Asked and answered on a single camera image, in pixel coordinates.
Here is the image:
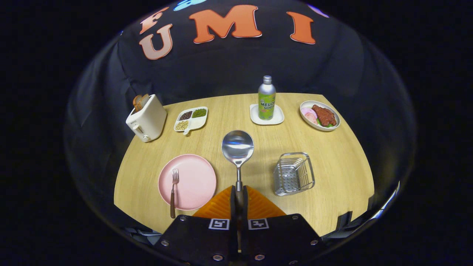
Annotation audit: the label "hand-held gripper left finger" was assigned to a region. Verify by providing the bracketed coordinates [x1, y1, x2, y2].
[153, 186, 238, 266]

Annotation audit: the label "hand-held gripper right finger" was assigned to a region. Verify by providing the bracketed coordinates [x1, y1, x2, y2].
[241, 186, 326, 266]

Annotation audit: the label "fork with brown handle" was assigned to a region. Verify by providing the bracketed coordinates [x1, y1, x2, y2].
[170, 168, 180, 219]

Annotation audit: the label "silver ladle spoon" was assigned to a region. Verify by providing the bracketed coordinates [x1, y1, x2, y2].
[221, 130, 255, 254]

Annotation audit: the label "pink round plate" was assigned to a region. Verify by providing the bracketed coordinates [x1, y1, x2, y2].
[158, 154, 217, 211]

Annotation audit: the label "white divided dish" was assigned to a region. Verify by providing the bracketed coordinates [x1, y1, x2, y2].
[173, 106, 208, 136]

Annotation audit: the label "white oval plate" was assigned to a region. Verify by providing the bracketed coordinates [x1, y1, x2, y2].
[299, 100, 341, 132]

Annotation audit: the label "white square coaster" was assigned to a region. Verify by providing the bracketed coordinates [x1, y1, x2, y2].
[250, 104, 285, 126]

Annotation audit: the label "white toaster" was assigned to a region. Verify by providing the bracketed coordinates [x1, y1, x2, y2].
[125, 94, 168, 143]

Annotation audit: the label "pink ham slices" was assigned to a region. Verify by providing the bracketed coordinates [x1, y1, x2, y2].
[301, 108, 318, 125]

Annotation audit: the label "brown fried meat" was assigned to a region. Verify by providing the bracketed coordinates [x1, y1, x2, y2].
[312, 105, 337, 127]

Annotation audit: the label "green soda bottle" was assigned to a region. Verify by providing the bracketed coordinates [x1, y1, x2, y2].
[258, 75, 277, 121]

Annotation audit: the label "toast bread slices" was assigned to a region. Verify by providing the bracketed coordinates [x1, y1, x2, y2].
[133, 93, 150, 113]

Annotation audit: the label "black backdrop cloth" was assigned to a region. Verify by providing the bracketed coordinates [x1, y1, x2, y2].
[65, 0, 416, 241]

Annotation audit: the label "metal wire basket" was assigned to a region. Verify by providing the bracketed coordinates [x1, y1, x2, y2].
[273, 152, 316, 197]

